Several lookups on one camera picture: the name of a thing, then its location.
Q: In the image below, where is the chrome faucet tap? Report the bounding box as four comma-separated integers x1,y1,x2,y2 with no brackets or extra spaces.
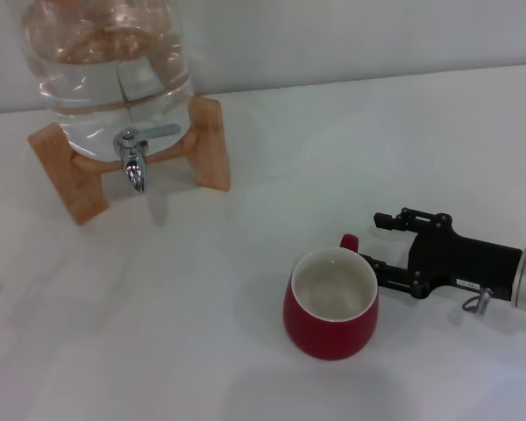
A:
112,123,181,194

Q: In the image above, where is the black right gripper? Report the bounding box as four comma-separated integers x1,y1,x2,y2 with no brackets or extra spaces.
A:
358,207,523,303

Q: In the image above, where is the wooden dispenser stand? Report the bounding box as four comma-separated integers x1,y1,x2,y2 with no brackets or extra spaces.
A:
26,95,231,226

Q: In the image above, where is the clear glass water dispenser jar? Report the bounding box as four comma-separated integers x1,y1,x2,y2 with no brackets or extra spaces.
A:
11,0,195,163

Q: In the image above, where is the red cup with white inside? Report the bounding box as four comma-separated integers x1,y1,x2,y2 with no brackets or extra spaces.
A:
282,233,380,361

